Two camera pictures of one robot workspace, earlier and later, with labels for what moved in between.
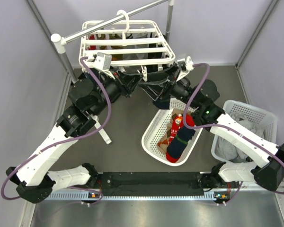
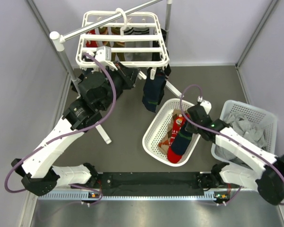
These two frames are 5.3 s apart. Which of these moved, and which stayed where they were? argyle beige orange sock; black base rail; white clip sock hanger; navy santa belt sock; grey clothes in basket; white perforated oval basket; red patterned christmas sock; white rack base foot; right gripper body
Moved: navy santa belt sock; white clip sock hanger; right gripper body
Stayed: grey clothes in basket; argyle beige orange sock; black base rail; red patterned christmas sock; white rack base foot; white perforated oval basket
